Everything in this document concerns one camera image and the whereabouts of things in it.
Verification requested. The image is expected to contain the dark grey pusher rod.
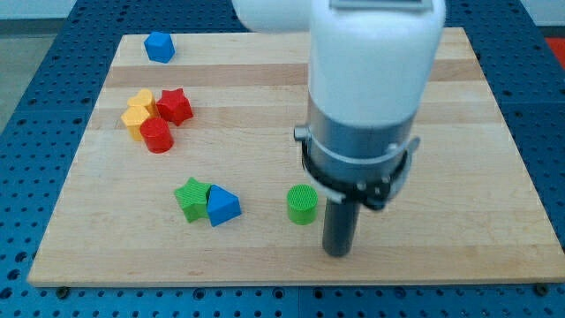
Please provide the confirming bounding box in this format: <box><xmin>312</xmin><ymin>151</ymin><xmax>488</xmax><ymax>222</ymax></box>
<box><xmin>322</xmin><ymin>199</ymin><xmax>359</xmax><ymax>257</ymax></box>

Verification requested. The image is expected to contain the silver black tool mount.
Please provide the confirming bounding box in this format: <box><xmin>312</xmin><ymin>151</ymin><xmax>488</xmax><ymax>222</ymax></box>
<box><xmin>294</xmin><ymin>100</ymin><xmax>419</xmax><ymax>210</ymax></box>

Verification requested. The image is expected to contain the green cylinder block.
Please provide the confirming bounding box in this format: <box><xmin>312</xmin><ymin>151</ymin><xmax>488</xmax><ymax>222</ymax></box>
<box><xmin>287</xmin><ymin>184</ymin><xmax>318</xmax><ymax>225</ymax></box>

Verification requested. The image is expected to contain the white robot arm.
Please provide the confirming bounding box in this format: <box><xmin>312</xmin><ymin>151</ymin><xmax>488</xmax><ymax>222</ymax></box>
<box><xmin>232</xmin><ymin>0</ymin><xmax>446</xmax><ymax>257</ymax></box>

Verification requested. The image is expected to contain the blue triangle block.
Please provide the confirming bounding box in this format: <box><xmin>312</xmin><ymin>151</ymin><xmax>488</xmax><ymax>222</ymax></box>
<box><xmin>207</xmin><ymin>185</ymin><xmax>242</xmax><ymax>227</ymax></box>

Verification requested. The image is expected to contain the green star block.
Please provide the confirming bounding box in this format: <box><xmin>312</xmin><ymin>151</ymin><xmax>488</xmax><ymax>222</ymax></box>
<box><xmin>174</xmin><ymin>177</ymin><xmax>212</xmax><ymax>223</ymax></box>

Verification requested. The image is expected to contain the wooden board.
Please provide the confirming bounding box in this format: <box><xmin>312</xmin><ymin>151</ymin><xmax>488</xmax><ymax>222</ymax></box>
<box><xmin>27</xmin><ymin>27</ymin><xmax>564</xmax><ymax>288</ymax></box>

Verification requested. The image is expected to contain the red star block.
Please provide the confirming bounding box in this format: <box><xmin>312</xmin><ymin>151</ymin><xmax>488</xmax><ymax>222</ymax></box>
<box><xmin>156</xmin><ymin>88</ymin><xmax>193</xmax><ymax>126</ymax></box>

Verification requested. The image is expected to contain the red cylinder block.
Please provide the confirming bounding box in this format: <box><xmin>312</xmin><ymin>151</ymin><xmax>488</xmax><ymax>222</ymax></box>
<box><xmin>139</xmin><ymin>117</ymin><xmax>174</xmax><ymax>154</ymax></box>

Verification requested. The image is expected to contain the yellow heart block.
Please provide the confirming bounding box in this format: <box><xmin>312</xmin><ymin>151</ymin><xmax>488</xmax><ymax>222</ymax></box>
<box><xmin>127</xmin><ymin>88</ymin><xmax>159</xmax><ymax>117</ymax></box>

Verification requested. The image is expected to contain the yellow hexagon block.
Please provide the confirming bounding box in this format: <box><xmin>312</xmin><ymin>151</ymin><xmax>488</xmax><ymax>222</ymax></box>
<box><xmin>120</xmin><ymin>106</ymin><xmax>150</xmax><ymax>141</ymax></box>

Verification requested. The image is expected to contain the blue pentagon block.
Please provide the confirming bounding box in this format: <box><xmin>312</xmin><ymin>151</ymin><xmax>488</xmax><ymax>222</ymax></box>
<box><xmin>144</xmin><ymin>32</ymin><xmax>176</xmax><ymax>64</ymax></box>

